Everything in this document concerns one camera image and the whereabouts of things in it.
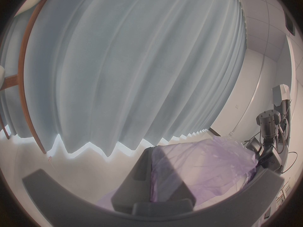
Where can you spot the white cushioned wooden chair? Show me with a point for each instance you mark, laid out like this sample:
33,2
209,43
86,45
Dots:
22,84

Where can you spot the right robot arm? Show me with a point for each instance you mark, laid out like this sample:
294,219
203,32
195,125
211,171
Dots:
268,124

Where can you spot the pale blue curtain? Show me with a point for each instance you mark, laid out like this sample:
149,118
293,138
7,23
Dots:
142,67

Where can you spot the purple plastic bag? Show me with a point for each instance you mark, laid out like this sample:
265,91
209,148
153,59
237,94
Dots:
213,164

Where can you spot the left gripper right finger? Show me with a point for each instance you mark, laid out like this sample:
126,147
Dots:
175,190

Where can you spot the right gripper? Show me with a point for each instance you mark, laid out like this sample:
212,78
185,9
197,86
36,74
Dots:
271,162

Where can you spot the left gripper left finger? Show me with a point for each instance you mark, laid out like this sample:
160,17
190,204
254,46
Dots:
132,185

